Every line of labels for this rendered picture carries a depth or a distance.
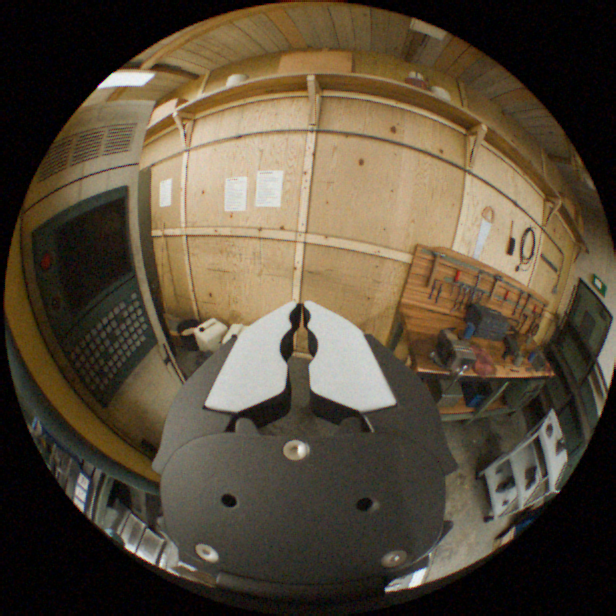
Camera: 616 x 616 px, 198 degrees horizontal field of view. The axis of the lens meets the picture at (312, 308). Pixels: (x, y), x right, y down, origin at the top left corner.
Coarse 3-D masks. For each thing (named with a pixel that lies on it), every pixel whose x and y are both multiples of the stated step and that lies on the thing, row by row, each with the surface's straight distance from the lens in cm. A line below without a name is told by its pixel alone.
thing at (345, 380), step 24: (312, 312) 11; (312, 336) 9; (336, 336) 9; (360, 336) 9; (312, 360) 8; (336, 360) 8; (360, 360) 8; (312, 384) 7; (336, 384) 7; (360, 384) 7; (384, 384) 7; (312, 408) 8; (336, 408) 7; (360, 408) 6; (384, 408) 7
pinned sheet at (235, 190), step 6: (228, 180) 183; (234, 180) 180; (240, 180) 177; (246, 180) 174; (228, 186) 183; (234, 186) 179; (240, 186) 176; (246, 186) 173; (228, 192) 182; (234, 192) 179; (240, 192) 176; (228, 198) 182; (234, 198) 179; (240, 198) 176; (228, 204) 183; (234, 204) 179; (240, 204) 176; (228, 210) 183; (234, 210) 180; (240, 210) 177
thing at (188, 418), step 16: (224, 352) 9; (208, 368) 8; (192, 384) 8; (208, 384) 8; (176, 400) 8; (192, 400) 8; (176, 416) 8; (192, 416) 7; (208, 416) 7; (224, 416) 7; (176, 432) 7; (192, 432) 7; (208, 432) 7; (160, 448) 7; (176, 448) 7; (160, 464) 7
